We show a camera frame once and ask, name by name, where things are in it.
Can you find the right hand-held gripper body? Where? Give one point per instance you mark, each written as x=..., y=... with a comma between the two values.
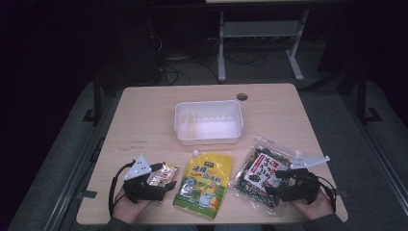
x=301, y=189

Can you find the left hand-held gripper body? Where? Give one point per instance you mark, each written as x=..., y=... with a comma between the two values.
x=138, y=187

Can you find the red and yellow striped packet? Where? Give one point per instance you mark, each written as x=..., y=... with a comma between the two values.
x=165, y=173

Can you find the clear bag of seaweed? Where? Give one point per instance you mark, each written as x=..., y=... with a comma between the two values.
x=256, y=170

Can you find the yellow spout pouch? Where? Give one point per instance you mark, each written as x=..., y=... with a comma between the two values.
x=205, y=183

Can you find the white plastic container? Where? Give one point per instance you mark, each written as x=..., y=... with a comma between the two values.
x=208, y=125

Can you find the person's left hand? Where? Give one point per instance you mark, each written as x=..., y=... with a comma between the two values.
x=126, y=210

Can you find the person's right hand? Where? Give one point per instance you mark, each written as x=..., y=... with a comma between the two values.
x=317, y=210

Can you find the black metal stand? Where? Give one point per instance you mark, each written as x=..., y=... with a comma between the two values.
x=362, y=96
x=97, y=96

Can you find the white metal desk frame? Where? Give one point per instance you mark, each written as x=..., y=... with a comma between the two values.
x=260, y=29

